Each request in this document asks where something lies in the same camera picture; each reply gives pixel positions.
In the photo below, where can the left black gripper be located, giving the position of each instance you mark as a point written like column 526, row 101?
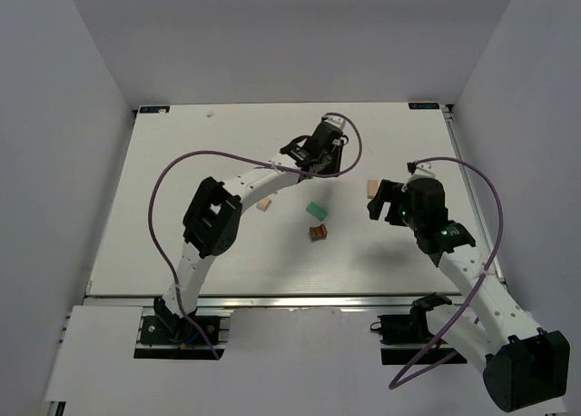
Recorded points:
column 324, row 163

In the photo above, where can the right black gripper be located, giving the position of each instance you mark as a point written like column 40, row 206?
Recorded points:
column 390, row 203

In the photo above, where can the green rectangular block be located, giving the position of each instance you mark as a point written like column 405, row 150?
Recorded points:
column 317, row 211

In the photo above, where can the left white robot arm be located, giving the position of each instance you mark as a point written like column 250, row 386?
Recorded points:
column 212, row 220

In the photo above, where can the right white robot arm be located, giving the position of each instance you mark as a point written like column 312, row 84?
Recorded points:
column 521, row 363

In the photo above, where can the beige arch block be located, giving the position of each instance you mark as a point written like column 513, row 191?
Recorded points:
column 263, row 204

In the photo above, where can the brown notched block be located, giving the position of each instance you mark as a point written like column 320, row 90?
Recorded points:
column 318, row 233

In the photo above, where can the right blue corner label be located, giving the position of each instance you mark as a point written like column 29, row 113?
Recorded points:
column 423, row 106

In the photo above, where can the blue corner label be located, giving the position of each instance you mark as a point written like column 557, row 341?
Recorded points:
column 154, row 109
column 423, row 106

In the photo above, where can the left blue corner label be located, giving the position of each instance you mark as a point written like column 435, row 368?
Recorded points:
column 154, row 109

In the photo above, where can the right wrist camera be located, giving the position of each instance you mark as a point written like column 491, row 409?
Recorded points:
column 420, row 170

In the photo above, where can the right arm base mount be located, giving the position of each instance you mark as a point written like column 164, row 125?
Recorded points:
column 401, row 326

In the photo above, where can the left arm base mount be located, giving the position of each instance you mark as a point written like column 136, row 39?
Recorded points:
column 164, row 335

